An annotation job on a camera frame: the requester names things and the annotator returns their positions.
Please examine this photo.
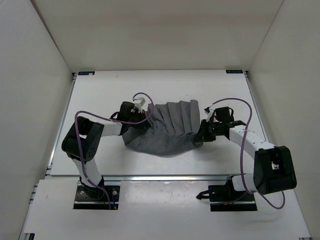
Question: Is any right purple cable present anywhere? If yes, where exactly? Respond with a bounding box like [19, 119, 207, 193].
[206, 97, 286, 210]

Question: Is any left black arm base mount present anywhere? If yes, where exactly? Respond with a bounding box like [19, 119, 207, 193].
[73, 180, 121, 211]

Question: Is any left blue corner label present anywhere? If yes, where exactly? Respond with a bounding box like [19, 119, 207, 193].
[77, 71, 95, 76]

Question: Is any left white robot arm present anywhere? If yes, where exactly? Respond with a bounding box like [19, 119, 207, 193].
[61, 97, 150, 200]

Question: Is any front aluminium table rail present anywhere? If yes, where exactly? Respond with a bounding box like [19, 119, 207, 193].
[44, 174, 256, 183]

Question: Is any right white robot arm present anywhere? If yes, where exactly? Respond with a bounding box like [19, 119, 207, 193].
[194, 106, 297, 200]

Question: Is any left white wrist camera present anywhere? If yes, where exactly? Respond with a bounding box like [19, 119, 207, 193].
[132, 97, 146, 112]

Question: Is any purple cable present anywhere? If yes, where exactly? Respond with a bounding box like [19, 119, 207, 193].
[206, 97, 286, 210]
[74, 92, 155, 210]

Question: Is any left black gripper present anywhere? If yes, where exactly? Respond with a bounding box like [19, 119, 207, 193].
[128, 109, 151, 130]

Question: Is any right blue corner label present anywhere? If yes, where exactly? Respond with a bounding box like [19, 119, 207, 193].
[225, 69, 243, 74]

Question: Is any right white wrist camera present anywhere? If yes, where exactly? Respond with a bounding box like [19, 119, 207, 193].
[204, 106, 216, 123]

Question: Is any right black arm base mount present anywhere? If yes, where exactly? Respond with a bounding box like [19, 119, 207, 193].
[196, 176, 258, 212]

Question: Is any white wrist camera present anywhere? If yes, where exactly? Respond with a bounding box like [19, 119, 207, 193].
[204, 106, 216, 123]
[132, 97, 146, 112]

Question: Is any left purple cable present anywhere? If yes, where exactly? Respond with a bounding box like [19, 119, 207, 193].
[74, 92, 155, 210]

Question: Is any blue corner label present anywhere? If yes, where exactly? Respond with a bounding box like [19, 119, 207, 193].
[77, 71, 95, 76]
[225, 69, 243, 74]

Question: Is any grey pleated skirt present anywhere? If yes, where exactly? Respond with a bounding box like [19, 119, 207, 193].
[122, 99, 203, 157]

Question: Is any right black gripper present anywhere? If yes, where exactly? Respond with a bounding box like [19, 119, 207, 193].
[193, 119, 222, 142]

